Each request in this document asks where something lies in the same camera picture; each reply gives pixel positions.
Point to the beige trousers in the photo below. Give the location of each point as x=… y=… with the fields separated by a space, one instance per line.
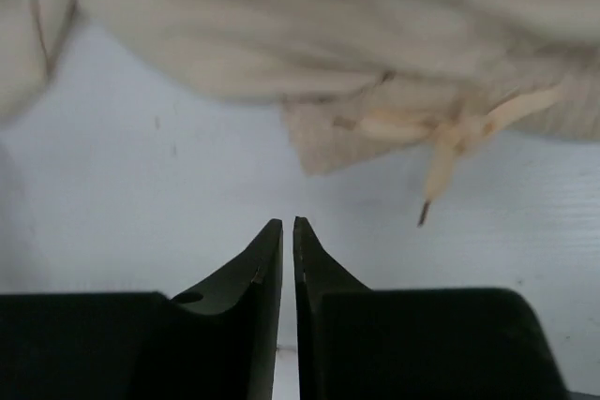
x=354 y=78

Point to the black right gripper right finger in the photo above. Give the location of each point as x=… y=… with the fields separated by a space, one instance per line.
x=359 y=343

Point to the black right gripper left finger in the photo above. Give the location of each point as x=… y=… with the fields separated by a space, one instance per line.
x=215 y=340

